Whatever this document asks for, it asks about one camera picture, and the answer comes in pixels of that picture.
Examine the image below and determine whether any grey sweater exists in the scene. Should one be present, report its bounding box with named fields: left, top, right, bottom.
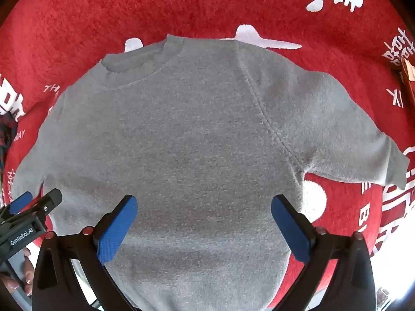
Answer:
left=14, top=34, right=410, bottom=311

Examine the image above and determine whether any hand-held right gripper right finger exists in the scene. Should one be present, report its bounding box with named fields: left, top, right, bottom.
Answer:
left=271, top=195, right=377, bottom=311

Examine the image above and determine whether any dark plaid cloth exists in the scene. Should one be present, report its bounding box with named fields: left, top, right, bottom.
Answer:
left=0, top=112, right=19, bottom=172

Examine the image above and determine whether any person's left hand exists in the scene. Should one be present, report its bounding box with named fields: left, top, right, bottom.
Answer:
left=0, top=246, right=36, bottom=297

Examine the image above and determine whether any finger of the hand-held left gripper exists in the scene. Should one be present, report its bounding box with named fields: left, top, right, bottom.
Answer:
left=31, top=188, right=63, bottom=216
left=8, top=191, right=33, bottom=215

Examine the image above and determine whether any red printed blanket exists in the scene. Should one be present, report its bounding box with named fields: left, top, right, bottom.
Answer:
left=0, top=0, right=415, bottom=310

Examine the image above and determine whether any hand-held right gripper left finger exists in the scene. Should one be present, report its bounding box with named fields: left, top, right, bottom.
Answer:
left=31, top=195, right=139, bottom=311

